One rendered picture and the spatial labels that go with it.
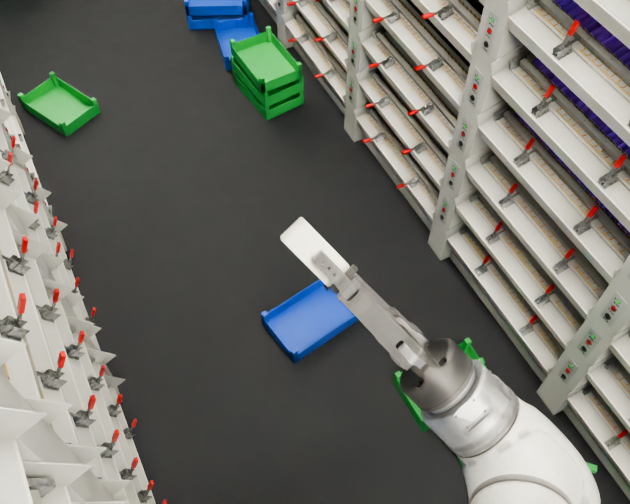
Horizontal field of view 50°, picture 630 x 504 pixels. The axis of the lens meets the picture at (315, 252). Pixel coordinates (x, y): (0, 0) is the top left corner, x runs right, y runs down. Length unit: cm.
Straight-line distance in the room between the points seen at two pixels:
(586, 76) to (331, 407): 132
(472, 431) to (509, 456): 4
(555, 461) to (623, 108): 110
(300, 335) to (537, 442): 181
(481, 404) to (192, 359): 185
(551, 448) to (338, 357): 175
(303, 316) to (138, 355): 60
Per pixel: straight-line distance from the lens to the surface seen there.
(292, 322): 251
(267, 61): 318
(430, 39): 234
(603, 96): 173
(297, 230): 67
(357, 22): 266
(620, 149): 185
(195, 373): 246
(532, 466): 73
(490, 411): 72
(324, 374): 242
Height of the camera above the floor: 221
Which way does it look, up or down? 56 degrees down
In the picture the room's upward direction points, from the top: straight up
